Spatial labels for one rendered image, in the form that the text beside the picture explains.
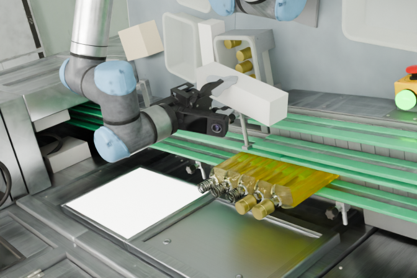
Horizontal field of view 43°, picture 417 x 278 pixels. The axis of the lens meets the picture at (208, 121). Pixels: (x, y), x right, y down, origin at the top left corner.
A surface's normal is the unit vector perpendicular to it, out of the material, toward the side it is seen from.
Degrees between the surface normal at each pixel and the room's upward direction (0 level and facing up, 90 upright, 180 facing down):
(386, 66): 0
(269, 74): 90
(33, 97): 90
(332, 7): 0
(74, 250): 90
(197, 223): 90
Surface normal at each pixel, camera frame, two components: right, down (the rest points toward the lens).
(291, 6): 0.73, 0.32
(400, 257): -0.21, -0.92
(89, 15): -0.04, 0.22
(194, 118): -0.27, 0.47
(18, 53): 0.64, 0.13
